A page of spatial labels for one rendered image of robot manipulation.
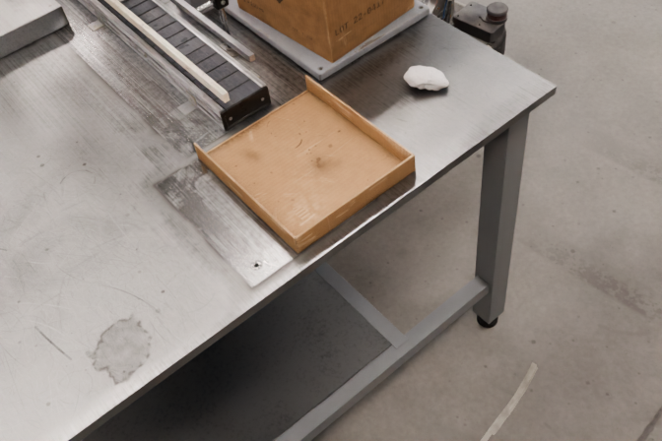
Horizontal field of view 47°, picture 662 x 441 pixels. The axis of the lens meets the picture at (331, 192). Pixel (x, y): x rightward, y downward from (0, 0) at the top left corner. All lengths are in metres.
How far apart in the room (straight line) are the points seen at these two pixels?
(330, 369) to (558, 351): 0.63
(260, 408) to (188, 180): 0.63
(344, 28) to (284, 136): 0.25
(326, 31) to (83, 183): 0.53
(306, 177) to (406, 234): 0.99
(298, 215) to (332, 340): 0.62
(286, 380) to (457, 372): 0.48
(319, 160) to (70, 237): 0.45
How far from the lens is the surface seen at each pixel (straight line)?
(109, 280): 1.29
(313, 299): 1.91
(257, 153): 1.39
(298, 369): 1.82
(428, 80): 1.46
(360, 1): 1.51
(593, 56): 2.91
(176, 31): 1.64
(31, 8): 1.86
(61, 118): 1.61
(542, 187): 2.43
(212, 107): 1.44
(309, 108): 1.46
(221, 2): 1.56
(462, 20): 2.57
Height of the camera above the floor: 1.81
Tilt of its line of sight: 49 degrees down
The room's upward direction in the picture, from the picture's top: 9 degrees counter-clockwise
